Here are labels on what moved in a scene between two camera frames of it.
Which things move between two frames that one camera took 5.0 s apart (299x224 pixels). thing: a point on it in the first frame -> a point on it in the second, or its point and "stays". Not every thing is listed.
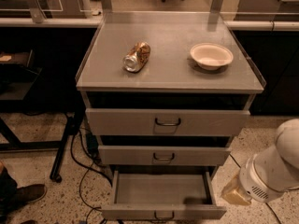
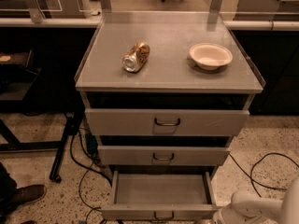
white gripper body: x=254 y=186 -> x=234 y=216
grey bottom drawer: x=163 y=196 stays
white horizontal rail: x=233 y=23 stays
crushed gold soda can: x=137 y=57 stays
